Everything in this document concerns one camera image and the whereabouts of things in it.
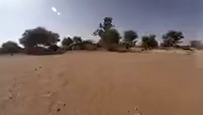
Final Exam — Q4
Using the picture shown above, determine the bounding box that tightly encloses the row of trees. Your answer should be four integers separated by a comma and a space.
0, 11, 203, 61

